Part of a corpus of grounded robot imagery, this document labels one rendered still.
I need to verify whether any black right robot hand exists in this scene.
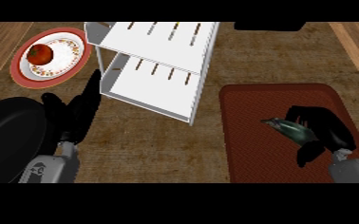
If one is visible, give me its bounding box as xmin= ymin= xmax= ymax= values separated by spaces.
xmin=283 ymin=104 xmax=357 ymax=168

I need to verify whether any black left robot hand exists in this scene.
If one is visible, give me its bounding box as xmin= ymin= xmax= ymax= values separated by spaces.
xmin=41 ymin=68 xmax=101 ymax=145

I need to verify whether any dark green eggplant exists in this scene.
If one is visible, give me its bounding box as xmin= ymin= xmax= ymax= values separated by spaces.
xmin=259 ymin=117 xmax=319 ymax=146

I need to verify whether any dark red tray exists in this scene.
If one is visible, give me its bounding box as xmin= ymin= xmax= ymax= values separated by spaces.
xmin=218 ymin=83 xmax=359 ymax=184

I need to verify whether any white tiered basket shelf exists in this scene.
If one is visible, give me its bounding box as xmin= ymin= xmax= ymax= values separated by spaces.
xmin=82 ymin=22 xmax=221 ymax=127

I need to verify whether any black round pan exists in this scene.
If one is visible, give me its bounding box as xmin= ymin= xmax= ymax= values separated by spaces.
xmin=0 ymin=96 xmax=48 ymax=184

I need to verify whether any red round placemat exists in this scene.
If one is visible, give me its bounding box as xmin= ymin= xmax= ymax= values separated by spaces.
xmin=8 ymin=27 xmax=94 ymax=90

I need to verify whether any white patterned plate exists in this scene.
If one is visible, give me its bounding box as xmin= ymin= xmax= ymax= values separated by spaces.
xmin=17 ymin=33 xmax=87 ymax=82

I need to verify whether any red tomato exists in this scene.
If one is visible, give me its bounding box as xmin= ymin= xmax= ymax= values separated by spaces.
xmin=25 ymin=43 xmax=54 ymax=66

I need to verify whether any black appliance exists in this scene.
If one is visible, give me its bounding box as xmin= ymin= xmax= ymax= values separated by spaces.
xmin=233 ymin=22 xmax=307 ymax=32

